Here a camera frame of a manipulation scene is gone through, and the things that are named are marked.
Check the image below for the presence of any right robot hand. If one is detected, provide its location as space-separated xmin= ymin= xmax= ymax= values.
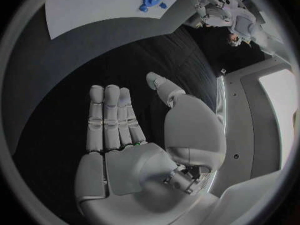
xmin=73 ymin=71 xmax=228 ymax=225

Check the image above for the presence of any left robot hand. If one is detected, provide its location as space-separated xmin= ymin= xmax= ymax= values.
xmin=190 ymin=0 xmax=211 ymax=19

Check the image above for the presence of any white task board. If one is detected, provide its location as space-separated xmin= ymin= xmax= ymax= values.
xmin=43 ymin=0 xmax=196 ymax=41

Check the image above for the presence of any person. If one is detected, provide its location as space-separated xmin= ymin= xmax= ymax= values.
xmin=225 ymin=31 xmax=245 ymax=48

